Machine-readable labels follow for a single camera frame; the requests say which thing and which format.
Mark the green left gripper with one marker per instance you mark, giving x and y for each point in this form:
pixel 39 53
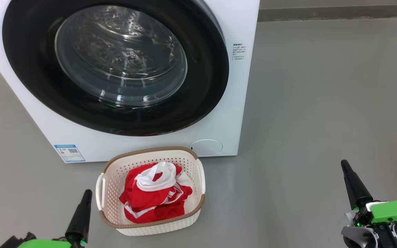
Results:
pixel 43 244

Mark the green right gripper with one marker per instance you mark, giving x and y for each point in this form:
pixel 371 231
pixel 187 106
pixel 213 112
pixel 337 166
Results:
pixel 395 210

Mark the red and white garment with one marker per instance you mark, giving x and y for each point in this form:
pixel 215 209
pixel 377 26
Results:
pixel 146 199

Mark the black round glass washer door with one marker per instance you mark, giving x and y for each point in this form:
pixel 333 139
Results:
pixel 29 69

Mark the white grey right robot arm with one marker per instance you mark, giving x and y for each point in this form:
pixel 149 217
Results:
pixel 357 236

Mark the cream laundry basket brown rim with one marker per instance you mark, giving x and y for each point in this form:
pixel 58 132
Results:
pixel 110 193

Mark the white front-load washing machine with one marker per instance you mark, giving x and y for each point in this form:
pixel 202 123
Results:
pixel 219 134

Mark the blue energy label sticker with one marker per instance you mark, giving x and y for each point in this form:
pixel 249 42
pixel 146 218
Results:
pixel 69 153

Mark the round white filter cover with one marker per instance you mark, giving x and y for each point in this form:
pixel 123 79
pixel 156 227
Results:
pixel 206 147

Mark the small printed text sticker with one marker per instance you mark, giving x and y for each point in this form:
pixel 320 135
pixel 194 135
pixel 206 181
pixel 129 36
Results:
pixel 238 51

